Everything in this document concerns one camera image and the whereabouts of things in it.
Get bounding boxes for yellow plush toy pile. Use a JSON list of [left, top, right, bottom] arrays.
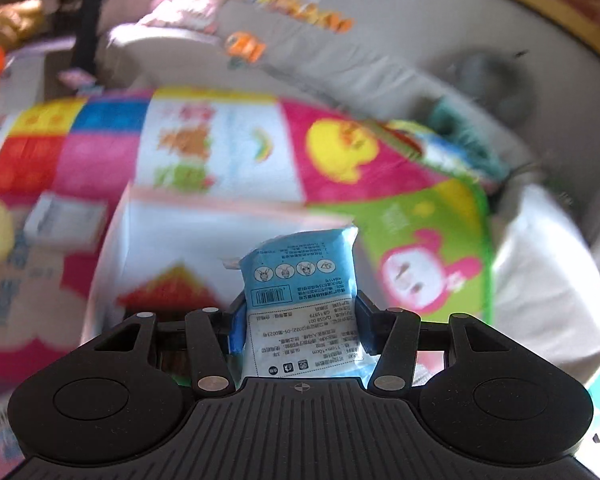
[[252, 0, 355, 34]]

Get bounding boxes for teal cloth on sofa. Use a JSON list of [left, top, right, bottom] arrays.
[[426, 99, 509, 182]]

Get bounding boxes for orange clownfish plush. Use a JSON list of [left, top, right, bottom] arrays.
[[225, 32, 266, 63]]

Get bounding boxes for yarn doll red hat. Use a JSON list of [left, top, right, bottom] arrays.
[[117, 263, 221, 312]]

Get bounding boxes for colourful cartoon play mat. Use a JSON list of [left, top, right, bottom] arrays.
[[0, 86, 512, 411]]

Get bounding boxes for pink cardboard box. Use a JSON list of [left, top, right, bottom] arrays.
[[78, 184, 451, 376]]

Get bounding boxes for beige sofa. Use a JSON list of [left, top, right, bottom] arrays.
[[97, 0, 600, 281]]

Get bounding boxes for pink patterned blanket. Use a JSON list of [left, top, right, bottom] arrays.
[[138, 0, 218, 35]]

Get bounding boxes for blue wet wipes pack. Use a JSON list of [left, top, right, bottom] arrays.
[[235, 226, 377, 382]]

